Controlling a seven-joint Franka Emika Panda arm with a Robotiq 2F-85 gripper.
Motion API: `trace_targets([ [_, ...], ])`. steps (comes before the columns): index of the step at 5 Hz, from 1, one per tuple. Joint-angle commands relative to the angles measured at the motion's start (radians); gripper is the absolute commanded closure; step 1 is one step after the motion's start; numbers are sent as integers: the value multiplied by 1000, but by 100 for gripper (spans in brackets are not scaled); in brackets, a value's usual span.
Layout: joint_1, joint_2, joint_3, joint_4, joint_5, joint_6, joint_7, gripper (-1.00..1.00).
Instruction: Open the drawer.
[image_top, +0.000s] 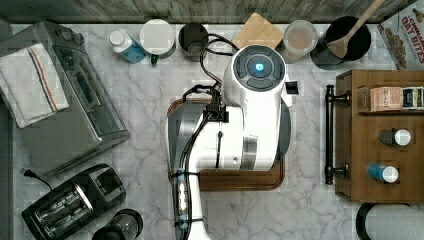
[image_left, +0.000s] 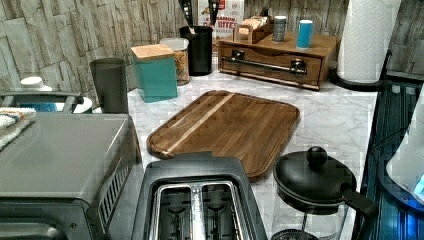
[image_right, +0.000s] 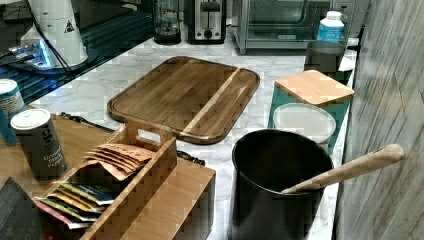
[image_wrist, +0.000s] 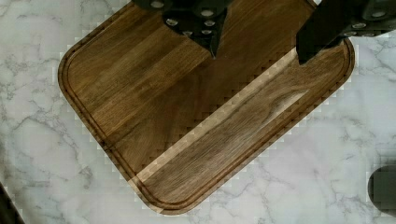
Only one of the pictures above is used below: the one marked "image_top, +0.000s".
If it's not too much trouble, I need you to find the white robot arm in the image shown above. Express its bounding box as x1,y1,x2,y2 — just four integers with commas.
165,45,291,240

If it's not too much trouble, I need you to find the brown wooden tray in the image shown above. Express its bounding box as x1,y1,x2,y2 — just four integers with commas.
166,97,286,192

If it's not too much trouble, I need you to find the dark metal cup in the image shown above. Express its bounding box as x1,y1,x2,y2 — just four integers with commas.
178,23,209,62

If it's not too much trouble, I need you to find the white lidded green jar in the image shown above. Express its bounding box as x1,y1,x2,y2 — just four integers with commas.
139,19,176,65

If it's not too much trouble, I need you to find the wooden cutting board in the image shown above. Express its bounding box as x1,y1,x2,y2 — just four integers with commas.
232,13,284,49

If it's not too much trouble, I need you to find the blue liquid bottle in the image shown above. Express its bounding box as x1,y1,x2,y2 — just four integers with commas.
109,29,146,64

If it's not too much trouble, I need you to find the silver toaster oven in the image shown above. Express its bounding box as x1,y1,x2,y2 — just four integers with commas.
1,21,129,175

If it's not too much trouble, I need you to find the clear plastic container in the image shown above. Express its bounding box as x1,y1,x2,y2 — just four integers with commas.
281,20,319,63

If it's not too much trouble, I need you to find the black utensil pot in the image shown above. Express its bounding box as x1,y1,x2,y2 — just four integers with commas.
309,15,372,71

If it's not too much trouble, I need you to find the black two-slot toaster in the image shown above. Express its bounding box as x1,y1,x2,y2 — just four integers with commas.
22,164,126,240

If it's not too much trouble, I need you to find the wooden spoon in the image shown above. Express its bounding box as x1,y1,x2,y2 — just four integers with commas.
328,0,386,58

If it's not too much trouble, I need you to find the pink tea box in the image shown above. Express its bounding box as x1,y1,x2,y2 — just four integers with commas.
370,87,403,112

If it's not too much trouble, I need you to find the blue spice shaker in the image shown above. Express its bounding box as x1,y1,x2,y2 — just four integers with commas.
367,164,399,183

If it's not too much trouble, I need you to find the white striped dish towel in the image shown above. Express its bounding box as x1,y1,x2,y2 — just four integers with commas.
0,43,69,128

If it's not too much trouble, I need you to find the grey spice shaker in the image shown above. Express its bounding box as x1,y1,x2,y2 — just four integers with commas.
379,129,412,146

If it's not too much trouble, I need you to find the paper towel roll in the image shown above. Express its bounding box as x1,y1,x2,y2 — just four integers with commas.
355,203,424,240

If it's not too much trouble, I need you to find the dark tea box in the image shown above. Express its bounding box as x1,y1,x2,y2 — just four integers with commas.
402,86,423,110

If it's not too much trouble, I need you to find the cereal box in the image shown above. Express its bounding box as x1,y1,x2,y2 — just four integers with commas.
378,0,424,71

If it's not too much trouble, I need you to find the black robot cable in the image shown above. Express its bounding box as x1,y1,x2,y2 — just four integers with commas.
199,33,241,88

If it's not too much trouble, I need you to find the black drawer handle bar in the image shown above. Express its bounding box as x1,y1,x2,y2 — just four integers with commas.
324,85,350,185

